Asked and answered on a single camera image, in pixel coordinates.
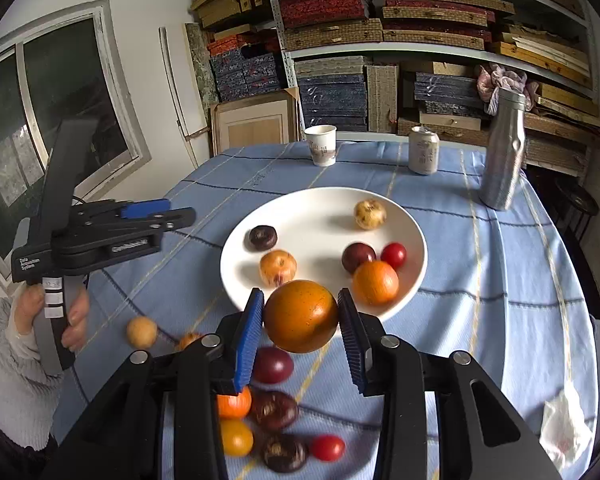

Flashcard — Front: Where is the speckled yellow passion fruit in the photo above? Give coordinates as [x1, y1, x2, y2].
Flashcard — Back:
[354, 199, 387, 231]

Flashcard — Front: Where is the red cherry tomato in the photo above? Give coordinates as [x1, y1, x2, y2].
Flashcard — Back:
[380, 242, 408, 270]
[311, 435, 346, 463]

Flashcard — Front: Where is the dark red plum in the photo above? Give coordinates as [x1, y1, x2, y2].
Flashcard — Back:
[252, 346, 295, 385]

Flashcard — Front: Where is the bright orange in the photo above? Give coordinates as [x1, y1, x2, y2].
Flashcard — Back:
[352, 260, 400, 306]

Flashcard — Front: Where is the white framed window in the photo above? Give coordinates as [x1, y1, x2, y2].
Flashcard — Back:
[0, 0, 153, 281]

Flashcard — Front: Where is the marble patterned slab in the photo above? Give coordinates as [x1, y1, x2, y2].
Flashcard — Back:
[184, 22, 221, 111]

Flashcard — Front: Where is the white paper cup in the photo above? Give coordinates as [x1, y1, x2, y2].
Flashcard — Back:
[304, 125, 338, 167]

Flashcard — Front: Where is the pink cloth bundle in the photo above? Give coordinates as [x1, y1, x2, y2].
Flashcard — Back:
[475, 62, 538, 116]

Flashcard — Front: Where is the blue checked tablecloth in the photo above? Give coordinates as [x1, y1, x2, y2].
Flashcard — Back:
[50, 140, 598, 480]

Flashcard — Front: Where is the stack of blue patterned boxes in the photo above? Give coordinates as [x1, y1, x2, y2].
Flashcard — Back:
[295, 56, 368, 132]

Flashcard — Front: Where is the person's left hand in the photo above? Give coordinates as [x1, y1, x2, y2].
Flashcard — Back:
[14, 285, 91, 355]

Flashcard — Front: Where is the stack of dark blue boxes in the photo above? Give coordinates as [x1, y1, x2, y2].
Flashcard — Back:
[414, 71, 486, 117]

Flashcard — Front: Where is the dark water chestnut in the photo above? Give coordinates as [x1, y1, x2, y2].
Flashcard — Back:
[260, 433, 310, 474]
[248, 225, 279, 252]
[250, 390, 300, 432]

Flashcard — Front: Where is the black round stool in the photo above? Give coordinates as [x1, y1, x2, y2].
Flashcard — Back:
[552, 177, 600, 241]

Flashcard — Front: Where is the white drink can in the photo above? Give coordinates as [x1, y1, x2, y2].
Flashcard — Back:
[408, 126, 440, 176]

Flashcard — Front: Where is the pile of blue red boxes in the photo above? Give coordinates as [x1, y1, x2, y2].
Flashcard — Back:
[207, 34, 287, 103]

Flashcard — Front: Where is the light wooden picture frame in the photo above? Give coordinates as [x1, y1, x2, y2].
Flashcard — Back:
[210, 87, 301, 158]

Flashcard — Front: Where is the person's left forearm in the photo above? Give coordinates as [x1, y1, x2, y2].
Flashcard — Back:
[0, 297, 68, 456]

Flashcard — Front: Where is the crumpled white tissue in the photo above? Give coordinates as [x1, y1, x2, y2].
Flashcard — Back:
[539, 387, 595, 471]

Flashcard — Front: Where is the upright woven gray box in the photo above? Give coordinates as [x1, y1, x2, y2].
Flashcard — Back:
[366, 64, 400, 133]

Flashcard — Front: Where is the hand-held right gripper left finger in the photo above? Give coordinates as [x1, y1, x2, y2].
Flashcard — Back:
[52, 287, 267, 480]

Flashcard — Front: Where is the white metal shelf rack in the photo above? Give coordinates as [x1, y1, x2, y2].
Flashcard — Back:
[260, 0, 600, 181]

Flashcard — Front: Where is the large brownish orange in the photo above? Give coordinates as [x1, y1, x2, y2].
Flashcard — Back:
[263, 280, 339, 354]

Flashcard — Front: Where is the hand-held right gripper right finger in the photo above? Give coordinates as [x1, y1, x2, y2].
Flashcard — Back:
[336, 287, 563, 480]

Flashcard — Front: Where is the stack of light wooden boxes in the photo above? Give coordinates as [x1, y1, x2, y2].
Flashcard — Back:
[482, 0, 600, 161]

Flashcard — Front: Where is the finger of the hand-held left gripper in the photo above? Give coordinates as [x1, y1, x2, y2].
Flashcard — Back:
[75, 207, 198, 236]
[74, 198, 173, 222]

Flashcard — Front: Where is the yellow-orange peach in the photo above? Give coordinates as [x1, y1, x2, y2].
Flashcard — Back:
[259, 250, 298, 288]

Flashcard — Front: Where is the silver metal bottle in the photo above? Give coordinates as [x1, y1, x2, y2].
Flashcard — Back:
[478, 87, 527, 210]

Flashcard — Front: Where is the stack of woven tan boxes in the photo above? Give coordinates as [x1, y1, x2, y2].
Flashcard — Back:
[282, 0, 516, 52]

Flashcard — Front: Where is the stack of red patterned boxes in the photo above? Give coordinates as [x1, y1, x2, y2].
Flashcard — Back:
[279, 0, 385, 30]

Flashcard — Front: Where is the dark purple plum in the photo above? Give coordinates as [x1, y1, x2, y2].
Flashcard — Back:
[341, 242, 378, 275]

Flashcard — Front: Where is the small yellowish orange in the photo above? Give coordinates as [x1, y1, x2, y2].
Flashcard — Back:
[220, 418, 255, 457]

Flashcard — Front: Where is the small tan longan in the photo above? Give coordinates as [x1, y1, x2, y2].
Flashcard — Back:
[126, 316, 158, 348]

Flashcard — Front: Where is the white leaning board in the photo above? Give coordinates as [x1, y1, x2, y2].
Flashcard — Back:
[159, 26, 212, 171]

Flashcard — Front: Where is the pile of yellow wooden boxes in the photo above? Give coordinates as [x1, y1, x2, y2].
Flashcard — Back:
[189, 0, 281, 41]

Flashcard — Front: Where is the white plate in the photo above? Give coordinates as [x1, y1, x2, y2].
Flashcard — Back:
[220, 186, 428, 324]

